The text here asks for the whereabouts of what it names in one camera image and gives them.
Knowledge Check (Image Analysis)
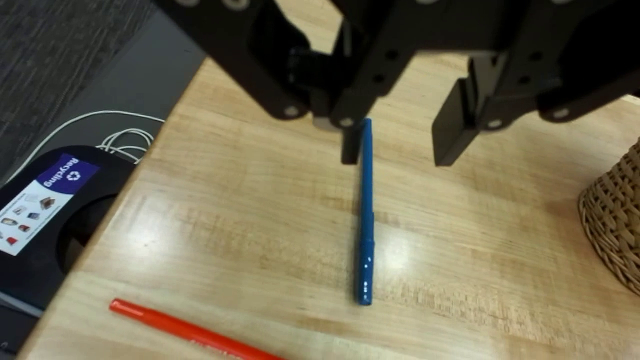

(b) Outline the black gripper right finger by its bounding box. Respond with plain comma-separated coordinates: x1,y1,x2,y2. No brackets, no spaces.
432,0,640,167

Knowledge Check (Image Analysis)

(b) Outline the wicker basket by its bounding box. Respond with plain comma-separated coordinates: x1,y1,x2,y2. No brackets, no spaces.
576,135,640,298

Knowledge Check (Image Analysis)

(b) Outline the blue pen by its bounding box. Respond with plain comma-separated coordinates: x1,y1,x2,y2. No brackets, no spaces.
351,116,376,307

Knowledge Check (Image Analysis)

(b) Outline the red pen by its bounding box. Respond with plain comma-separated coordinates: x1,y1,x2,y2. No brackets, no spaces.
107,296,285,360

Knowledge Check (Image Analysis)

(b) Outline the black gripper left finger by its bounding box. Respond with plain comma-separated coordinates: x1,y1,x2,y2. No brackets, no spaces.
156,0,415,164

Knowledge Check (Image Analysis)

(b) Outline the black recycling bin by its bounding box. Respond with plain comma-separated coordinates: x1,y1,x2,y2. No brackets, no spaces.
0,146,138,316

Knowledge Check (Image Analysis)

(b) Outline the white cable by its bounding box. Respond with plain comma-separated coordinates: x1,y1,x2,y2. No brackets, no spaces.
0,107,168,188

